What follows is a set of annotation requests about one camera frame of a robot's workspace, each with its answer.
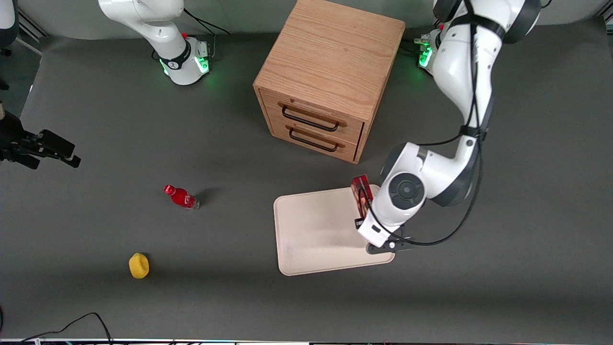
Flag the red cookie box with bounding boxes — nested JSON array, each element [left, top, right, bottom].
[[351, 174, 375, 222]]

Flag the cream plastic tray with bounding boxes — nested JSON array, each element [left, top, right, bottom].
[[273, 184, 396, 277]]

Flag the wooden drawer cabinet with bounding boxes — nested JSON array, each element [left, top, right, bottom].
[[253, 0, 407, 165]]

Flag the small red bottle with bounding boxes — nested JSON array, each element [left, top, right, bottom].
[[164, 184, 200, 211]]

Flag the yellow toy fruit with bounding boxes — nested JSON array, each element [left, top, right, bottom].
[[128, 253, 150, 279]]

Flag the black chair part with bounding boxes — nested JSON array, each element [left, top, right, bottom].
[[0, 0, 20, 57]]

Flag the black drawer handle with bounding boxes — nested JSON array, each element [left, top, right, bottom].
[[288, 127, 339, 153], [281, 105, 339, 132]]

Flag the black arm base cable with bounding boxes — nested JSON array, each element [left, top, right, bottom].
[[183, 7, 231, 35]]

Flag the black thin cable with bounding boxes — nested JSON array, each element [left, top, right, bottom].
[[0, 312, 114, 345]]

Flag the black camera clamp mount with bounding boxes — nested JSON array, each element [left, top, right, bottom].
[[0, 111, 81, 170]]

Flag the grey metal rail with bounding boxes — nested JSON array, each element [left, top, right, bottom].
[[17, 9, 49, 44]]

